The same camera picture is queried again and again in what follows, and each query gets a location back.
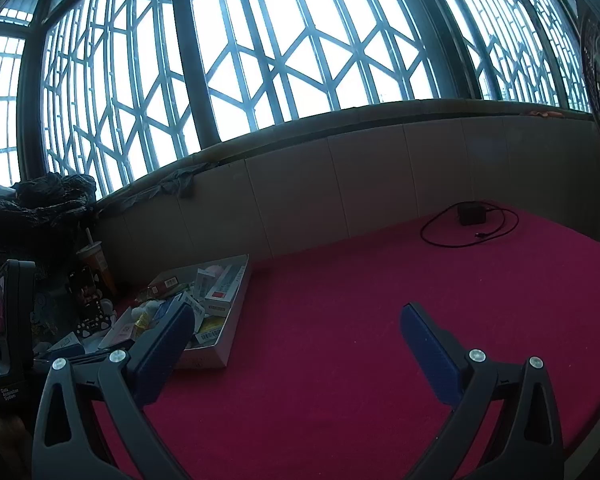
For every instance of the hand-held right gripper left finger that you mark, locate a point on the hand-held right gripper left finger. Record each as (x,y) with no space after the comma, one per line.
(162,350)

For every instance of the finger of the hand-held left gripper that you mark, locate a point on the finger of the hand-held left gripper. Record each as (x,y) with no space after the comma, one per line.
(87,357)

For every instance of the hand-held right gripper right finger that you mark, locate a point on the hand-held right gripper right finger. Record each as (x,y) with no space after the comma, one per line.
(430,350)

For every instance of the yellow tissue pack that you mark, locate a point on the yellow tissue pack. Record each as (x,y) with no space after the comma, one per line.
(142,325)

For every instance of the white cardboard tray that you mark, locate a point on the white cardboard tray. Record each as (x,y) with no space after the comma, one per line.
(220,355)

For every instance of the red box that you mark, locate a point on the red box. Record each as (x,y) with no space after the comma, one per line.
(167,286)

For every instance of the long white medicine box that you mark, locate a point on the long white medicine box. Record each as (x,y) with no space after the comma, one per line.
(222,292)

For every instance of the pink plush toy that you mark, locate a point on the pink plush toy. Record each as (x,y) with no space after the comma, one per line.
(213,275)

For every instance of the person's left hand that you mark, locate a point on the person's left hand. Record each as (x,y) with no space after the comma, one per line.
(7,445)

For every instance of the white paper sheet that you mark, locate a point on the white paper sheet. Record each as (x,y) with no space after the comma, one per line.
(65,342)

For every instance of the smartphone on paw stand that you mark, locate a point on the smartphone on paw stand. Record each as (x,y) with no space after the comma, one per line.
(92,330)

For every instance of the orange drink cup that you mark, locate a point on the orange drink cup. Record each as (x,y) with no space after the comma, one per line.
(97,265)

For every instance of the red tablecloth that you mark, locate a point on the red tablecloth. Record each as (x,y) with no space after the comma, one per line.
(330,360)

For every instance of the white drinking straw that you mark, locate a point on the white drinking straw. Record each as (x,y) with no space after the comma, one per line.
(88,237)

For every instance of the black plastic bag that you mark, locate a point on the black plastic bag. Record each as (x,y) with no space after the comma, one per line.
(40,210)

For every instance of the black charger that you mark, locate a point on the black charger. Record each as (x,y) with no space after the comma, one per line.
(472,214)

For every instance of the window with metal grille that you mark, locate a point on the window with metal grille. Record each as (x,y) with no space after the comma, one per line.
(305,35)

